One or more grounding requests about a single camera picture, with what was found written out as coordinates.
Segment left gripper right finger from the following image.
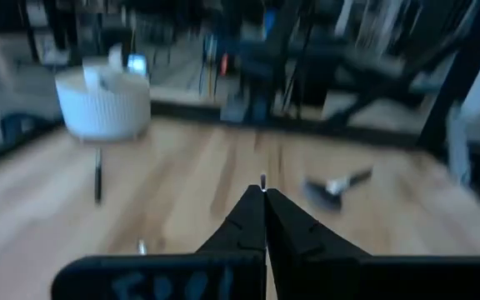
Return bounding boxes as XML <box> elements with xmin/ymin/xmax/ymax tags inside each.
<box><xmin>264</xmin><ymin>187</ymin><xmax>480</xmax><ymax>300</ymax></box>

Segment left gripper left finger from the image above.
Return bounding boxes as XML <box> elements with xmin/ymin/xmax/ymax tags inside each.
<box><xmin>51</xmin><ymin>185</ymin><xmax>268</xmax><ymax>300</ymax></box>

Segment silver aluminium extrusion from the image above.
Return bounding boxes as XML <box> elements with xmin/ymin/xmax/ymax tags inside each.
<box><xmin>446</xmin><ymin>103</ymin><xmax>474</xmax><ymax>187</ymax></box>

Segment white ribbed brush organizer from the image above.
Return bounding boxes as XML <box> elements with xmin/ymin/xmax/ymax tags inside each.
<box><xmin>54</xmin><ymin>62</ymin><xmax>153</xmax><ymax>142</ymax></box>

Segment black clamp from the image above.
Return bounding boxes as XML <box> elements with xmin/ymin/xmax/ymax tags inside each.
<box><xmin>0</xmin><ymin>112</ymin><xmax>37</xmax><ymax>145</ymax></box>

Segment black aluminium table frame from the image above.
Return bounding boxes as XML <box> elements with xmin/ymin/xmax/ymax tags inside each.
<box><xmin>0</xmin><ymin>99</ymin><xmax>480</xmax><ymax>172</ymax></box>

